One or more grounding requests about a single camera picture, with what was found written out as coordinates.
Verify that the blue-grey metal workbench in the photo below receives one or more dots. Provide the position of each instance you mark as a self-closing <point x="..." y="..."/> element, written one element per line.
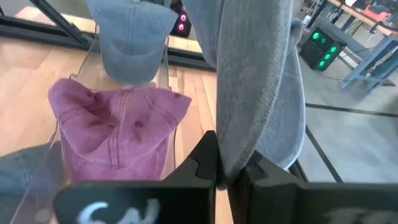
<point x="370" y="59"/>

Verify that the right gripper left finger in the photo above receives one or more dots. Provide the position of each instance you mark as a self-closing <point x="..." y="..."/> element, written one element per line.
<point x="186" y="193"/>

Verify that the clear acrylic hat rack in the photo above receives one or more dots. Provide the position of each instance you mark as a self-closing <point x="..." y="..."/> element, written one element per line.
<point x="164" y="74"/>

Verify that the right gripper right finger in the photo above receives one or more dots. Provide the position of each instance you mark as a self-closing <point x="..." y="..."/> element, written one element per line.
<point x="280" y="199"/>

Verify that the grey baseball cap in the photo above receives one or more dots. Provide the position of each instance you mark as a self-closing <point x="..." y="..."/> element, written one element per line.
<point x="248" y="77"/>

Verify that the computer with green fans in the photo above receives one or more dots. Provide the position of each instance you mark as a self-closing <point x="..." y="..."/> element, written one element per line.
<point x="314" y="53"/>

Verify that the computer with pink fans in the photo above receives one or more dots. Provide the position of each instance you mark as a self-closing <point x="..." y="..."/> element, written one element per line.
<point x="182" y="25"/>

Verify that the orange box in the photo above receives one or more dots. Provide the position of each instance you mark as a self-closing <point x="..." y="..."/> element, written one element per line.
<point x="377" y="13"/>

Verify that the pink washed cap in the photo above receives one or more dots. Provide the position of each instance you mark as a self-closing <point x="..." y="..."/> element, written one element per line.
<point x="118" y="130"/>

